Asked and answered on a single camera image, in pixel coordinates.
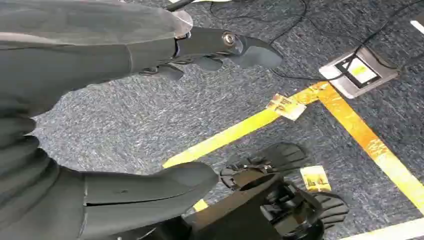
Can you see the long yellow floor tape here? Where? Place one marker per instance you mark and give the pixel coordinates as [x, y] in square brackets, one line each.
[228, 134]
[374, 145]

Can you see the yellow printed floor label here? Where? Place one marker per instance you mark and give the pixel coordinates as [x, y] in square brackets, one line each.
[315, 179]
[286, 106]

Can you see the black ribbed robot foot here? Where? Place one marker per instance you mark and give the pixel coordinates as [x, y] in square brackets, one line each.
[333, 208]
[281, 155]

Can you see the black robot leg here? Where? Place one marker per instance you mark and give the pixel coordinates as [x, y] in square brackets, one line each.
[238, 208]

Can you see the silver floor socket box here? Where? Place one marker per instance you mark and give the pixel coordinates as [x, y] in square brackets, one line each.
[359, 71]

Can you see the ribbed grey left arm sleeve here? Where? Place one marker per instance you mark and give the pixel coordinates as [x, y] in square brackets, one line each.
[20, 165]

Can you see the white floor tape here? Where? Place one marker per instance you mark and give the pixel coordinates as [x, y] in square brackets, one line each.
[391, 232]

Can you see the white flat object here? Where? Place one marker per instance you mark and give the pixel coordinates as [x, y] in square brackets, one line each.
[418, 26]

